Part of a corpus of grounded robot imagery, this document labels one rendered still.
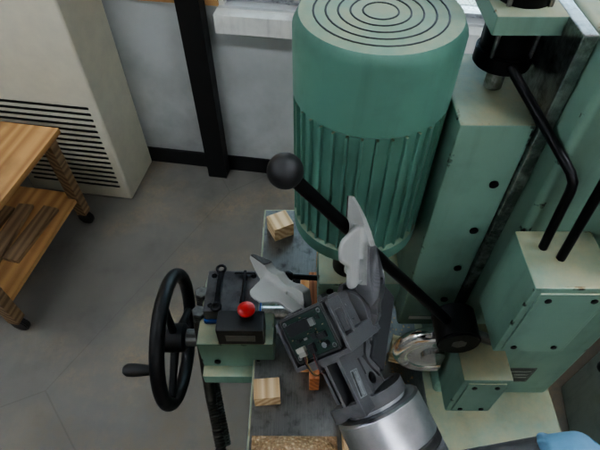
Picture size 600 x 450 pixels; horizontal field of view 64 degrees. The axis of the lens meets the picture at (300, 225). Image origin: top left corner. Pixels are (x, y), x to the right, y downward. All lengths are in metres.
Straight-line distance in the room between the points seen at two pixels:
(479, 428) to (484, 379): 0.29
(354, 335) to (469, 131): 0.24
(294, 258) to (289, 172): 0.61
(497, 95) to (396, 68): 0.17
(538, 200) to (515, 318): 0.14
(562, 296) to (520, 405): 0.51
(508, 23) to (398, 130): 0.14
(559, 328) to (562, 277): 0.09
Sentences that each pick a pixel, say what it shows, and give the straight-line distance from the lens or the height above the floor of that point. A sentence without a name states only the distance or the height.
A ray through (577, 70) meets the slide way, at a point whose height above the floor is 1.49.
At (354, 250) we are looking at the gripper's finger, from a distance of 0.48.
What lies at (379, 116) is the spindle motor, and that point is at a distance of 0.48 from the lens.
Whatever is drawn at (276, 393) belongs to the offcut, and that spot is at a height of 0.93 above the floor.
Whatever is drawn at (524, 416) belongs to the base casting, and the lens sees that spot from 1.07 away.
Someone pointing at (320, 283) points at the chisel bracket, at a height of 1.07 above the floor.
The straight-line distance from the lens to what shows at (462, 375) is 0.75.
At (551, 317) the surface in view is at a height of 1.24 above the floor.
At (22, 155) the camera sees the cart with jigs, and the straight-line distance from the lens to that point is 2.08.
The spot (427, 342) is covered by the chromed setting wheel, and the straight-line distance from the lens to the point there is 0.76.
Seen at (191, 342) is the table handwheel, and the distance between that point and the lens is 1.04.
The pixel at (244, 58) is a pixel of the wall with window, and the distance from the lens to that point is 2.15.
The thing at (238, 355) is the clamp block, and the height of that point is 0.92.
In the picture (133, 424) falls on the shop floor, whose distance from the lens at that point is 1.91.
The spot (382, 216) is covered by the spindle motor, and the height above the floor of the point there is 1.29.
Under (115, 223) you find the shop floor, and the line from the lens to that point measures 2.43.
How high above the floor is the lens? 1.73
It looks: 50 degrees down
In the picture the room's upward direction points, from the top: straight up
